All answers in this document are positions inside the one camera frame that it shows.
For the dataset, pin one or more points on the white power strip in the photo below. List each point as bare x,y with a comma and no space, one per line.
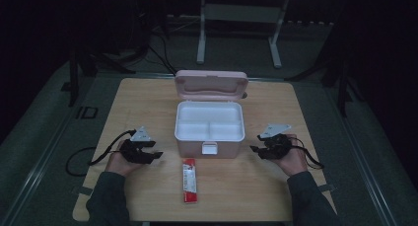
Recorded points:
309,23

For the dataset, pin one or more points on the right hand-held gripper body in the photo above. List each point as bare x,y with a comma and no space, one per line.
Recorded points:
274,143

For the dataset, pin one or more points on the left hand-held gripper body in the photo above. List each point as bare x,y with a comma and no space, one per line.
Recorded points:
136,152

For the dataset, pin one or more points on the red and white packet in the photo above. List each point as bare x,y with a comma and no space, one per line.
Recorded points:
190,181

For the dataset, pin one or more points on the pink storage box with lid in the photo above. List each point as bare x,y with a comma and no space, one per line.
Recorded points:
210,88

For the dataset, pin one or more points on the black tripod stand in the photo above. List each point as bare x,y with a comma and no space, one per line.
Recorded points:
79,68
341,81

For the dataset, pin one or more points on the person's left hand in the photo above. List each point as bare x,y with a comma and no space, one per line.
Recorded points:
119,163

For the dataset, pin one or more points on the person's right hand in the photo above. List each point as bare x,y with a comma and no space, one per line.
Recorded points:
294,160

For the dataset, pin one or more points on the white metal stand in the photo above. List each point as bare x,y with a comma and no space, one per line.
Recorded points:
240,14

